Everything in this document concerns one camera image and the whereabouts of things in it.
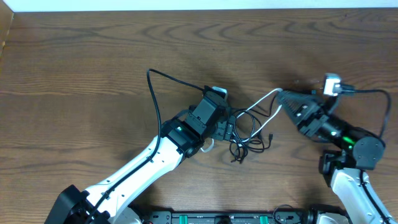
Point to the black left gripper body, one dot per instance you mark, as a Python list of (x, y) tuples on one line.
[(224, 129)]

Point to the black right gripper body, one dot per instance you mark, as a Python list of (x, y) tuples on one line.
[(311, 125)]

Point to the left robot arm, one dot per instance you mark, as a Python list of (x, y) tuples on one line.
[(178, 140)]

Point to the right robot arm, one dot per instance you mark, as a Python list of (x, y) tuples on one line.
[(344, 170)]

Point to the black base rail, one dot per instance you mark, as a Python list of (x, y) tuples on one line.
[(283, 214)]

